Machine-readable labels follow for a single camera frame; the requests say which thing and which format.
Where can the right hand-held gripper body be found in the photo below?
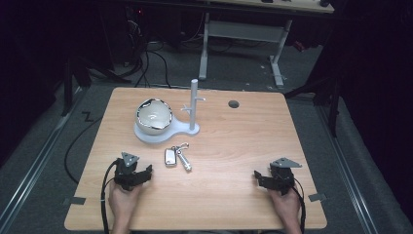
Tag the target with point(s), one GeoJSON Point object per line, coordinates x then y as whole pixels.
{"type": "Point", "coordinates": [281, 178]}

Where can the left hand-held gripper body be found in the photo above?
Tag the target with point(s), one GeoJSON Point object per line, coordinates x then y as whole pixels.
{"type": "Point", "coordinates": [126, 175]}

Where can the person's right hand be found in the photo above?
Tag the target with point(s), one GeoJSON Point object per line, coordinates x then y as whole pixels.
{"type": "Point", "coordinates": [287, 204]}

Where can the person's left hand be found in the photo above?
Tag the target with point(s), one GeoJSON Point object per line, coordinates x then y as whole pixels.
{"type": "Point", "coordinates": [121, 202]}

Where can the silver key bunch with fob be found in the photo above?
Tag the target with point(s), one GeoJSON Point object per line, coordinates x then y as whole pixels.
{"type": "Point", "coordinates": [177, 157]}

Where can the grey tape strip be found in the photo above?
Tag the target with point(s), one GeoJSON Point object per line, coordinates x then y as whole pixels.
{"type": "Point", "coordinates": [76, 201]}
{"type": "Point", "coordinates": [317, 197]}

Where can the white key stand with pegs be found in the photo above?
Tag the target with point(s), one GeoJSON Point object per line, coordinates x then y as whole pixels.
{"type": "Point", "coordinates": [175, 128]}

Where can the white bowl with silver rim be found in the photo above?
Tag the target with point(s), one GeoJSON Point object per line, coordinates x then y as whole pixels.
{"type": "Point", "coordinates": [153, 117]}

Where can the round dark table hole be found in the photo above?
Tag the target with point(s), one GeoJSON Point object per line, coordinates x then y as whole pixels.
{"type": "Point", "coordinates": [233, 104]}

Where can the black stand leg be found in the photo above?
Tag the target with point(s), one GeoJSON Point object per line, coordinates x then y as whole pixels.
{"type": "Point", "coordinates": [326, 94]}
{"type": "Point", "coordinates": [73, 84]}

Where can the desk with white legs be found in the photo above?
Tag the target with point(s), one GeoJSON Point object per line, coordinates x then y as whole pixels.
{"type": "Point", "coordinates": [246, 31]}

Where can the metal floor rail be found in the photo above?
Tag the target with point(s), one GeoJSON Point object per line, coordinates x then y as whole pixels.
{"type": "Point", "coordinates": [349, 175]}
{"type": "Point", "coordinates": [35, 159]}

